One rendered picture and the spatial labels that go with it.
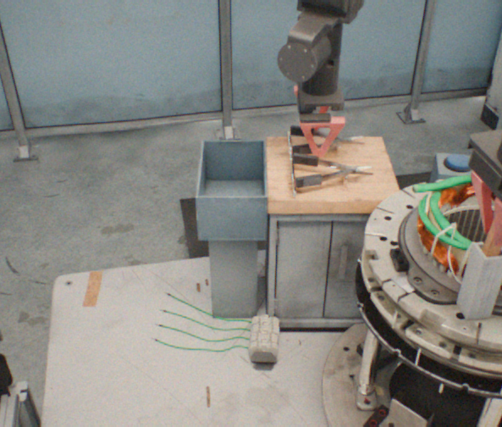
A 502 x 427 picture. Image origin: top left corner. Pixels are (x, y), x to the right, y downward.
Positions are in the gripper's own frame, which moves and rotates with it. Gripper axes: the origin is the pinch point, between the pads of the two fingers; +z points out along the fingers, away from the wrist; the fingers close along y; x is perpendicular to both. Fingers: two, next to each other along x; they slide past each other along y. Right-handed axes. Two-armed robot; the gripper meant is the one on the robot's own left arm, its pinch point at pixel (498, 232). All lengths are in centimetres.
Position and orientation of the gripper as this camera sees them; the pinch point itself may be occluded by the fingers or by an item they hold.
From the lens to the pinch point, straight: 67.8
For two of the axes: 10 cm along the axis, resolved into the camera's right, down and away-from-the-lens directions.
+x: 9.5, -1.8, 2.6
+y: 3.1, 6.5, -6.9
